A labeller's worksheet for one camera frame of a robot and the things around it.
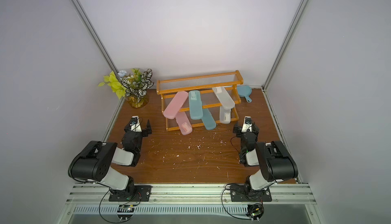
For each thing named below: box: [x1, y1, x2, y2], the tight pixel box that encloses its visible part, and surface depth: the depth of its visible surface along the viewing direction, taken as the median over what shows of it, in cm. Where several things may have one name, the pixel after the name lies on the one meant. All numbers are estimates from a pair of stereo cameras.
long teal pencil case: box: [188, 90, 204, 120], surface depth 90 cm
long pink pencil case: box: [162, 91, 189, 120], surface depth 90 cm
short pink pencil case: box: [175, 111, 193, 136], surface depth 96 cm
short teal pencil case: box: [201, 108, 217, 131], surface depth 97 cm
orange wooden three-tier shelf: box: [156, 69, 244, 132], surface depth 93 cm
